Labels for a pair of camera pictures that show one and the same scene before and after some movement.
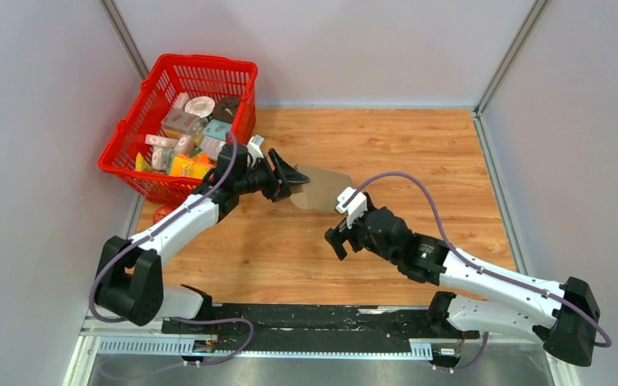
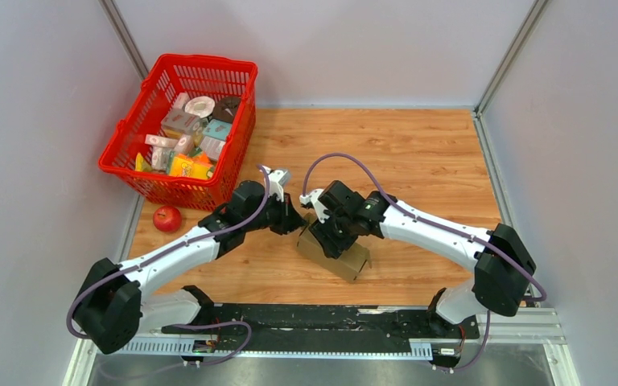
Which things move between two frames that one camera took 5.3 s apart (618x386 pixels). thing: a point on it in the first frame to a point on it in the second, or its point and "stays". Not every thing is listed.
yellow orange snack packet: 192,165 stays
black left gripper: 277,190 to 287,223
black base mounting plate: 315,328 stays
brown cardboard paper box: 321,192 to 348,265
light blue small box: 217,129 stays
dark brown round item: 225,108 stays
